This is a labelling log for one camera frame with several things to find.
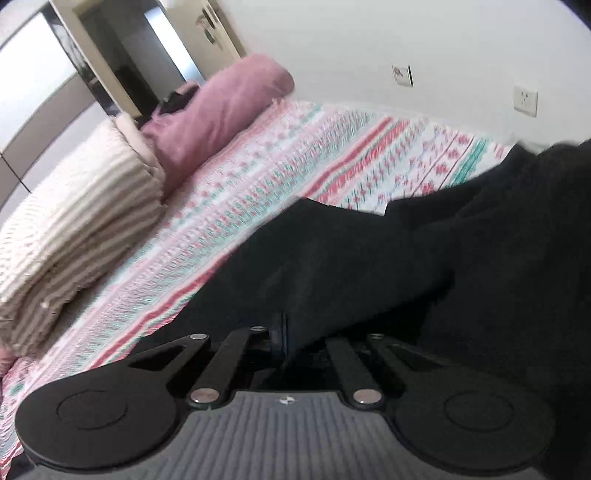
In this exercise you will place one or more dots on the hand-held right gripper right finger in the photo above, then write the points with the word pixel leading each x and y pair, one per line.
pixel 355 369

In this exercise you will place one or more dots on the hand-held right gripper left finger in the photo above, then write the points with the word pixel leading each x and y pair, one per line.
pixel 240 350

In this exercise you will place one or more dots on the black pants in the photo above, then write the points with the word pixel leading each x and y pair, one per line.
pixel 415 258

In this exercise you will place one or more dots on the patterned pink green bed sheet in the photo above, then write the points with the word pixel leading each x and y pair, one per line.
pixel 286 184

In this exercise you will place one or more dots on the beige striped folded quilt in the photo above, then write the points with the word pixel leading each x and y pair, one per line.
pixel 78 207

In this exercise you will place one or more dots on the dark bag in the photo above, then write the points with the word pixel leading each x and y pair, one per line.
pixel 178 99

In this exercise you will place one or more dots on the grey wardrobe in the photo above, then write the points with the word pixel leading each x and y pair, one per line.
pixel 32 69

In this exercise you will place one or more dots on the cream door frame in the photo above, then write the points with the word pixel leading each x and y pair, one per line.
pixel 184 32

